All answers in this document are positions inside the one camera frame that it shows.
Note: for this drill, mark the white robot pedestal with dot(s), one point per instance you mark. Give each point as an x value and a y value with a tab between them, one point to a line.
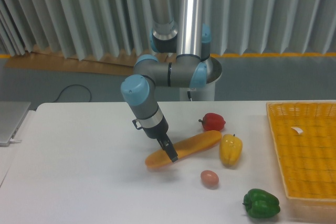
207	93

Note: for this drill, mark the yellow bell pepper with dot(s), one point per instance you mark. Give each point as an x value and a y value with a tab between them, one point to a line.
230	149

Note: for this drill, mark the white paper tag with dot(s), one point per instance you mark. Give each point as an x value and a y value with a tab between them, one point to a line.
298	130

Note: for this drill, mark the brown egg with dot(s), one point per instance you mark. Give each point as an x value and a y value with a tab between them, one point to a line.
209	178

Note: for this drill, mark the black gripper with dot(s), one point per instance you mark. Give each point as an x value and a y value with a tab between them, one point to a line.
156	127

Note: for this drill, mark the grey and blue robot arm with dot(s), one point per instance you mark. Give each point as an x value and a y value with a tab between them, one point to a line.
178	26

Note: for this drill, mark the green bell pepper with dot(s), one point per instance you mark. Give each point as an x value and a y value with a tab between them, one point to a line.
261	204

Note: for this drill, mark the brown cardboard sheet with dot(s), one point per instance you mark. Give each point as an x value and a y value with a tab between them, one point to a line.
121	65

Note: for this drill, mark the long orange baguette bread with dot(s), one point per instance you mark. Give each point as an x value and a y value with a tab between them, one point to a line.
184	149

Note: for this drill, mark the silver laptop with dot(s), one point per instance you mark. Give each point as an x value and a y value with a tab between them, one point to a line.
12	116

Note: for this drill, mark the red bell pepper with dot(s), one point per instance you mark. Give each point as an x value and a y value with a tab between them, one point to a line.
212	121

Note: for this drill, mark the grey pleated curtain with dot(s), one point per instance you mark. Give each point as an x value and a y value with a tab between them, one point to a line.
84	28

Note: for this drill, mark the yellow woven basket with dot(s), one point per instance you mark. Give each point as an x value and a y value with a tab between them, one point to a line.
306	161

